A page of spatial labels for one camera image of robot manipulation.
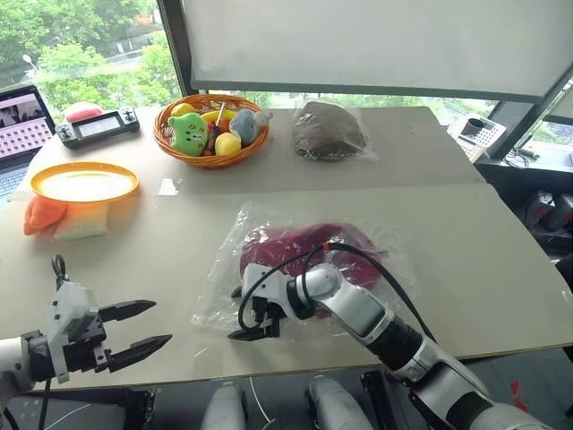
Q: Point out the black cup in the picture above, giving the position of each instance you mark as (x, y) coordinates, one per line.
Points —
(473, 126)

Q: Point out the yellow plush toy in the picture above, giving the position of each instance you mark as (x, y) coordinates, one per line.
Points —
(227, 144)

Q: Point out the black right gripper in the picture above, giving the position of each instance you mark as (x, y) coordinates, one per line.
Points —
(270, 317)

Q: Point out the brown cap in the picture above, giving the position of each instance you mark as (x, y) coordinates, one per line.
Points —
(327, 130)

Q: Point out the clear bag with red cap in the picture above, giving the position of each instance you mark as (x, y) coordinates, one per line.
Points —
(250, 224)

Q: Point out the green plush toy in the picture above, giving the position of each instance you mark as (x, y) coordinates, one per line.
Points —
(188, 134)

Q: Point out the clear bag with brown cap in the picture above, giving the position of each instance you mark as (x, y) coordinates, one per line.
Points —
(369, 152)

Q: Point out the black side table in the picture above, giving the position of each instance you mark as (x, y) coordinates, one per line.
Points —
(506, 183)

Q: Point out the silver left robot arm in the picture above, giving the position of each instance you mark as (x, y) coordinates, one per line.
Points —
(11, 354)

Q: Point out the red and white plush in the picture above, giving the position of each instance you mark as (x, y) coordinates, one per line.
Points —
(82, 111)

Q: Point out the red black power tool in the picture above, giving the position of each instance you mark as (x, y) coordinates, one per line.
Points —
(563, 212)
(539, 208)

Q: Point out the black window frame post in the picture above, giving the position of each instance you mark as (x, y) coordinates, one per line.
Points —
(172, 45)

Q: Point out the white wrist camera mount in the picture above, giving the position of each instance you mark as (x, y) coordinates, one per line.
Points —
(67, 300)
(262, 280)

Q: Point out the orange rimmed plate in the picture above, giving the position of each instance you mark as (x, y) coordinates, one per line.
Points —
(85, 183)

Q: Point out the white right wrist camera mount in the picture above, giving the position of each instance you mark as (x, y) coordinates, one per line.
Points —
(262, 280)

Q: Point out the grey blue plush toy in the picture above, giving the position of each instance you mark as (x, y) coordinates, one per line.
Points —
(244, 125)

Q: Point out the open laptop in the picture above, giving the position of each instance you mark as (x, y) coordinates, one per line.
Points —
(22, 121)

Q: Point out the black handheld controller with screen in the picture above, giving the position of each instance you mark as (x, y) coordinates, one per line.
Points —
(96, 127)

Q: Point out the orange plush toy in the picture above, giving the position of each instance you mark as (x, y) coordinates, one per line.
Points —
(42, 217)

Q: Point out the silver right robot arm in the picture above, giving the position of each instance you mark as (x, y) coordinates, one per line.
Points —
(358, 309)

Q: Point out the grey rounded robot leg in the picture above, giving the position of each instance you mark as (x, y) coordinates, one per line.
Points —
(336, 405)
(224, 405)

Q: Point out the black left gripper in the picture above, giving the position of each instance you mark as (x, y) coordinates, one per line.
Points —
(85, 347)

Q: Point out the silver stand pole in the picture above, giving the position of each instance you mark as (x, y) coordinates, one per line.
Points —
(544, 114)

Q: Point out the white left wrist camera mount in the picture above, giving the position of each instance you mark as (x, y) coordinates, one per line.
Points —
(67, 300)

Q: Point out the white roller blind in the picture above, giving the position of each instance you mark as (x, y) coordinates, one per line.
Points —
(358, 40)

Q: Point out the yellow banana toy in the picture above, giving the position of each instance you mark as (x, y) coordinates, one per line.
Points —
(224, 114)

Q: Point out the yellow lemon toy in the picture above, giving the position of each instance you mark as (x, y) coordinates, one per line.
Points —
(182, 109)

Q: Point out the orange woven basket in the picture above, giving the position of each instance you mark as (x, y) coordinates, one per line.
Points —
(210, 161)

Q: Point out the white perforated box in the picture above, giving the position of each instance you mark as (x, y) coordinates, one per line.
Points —
(490, 134)

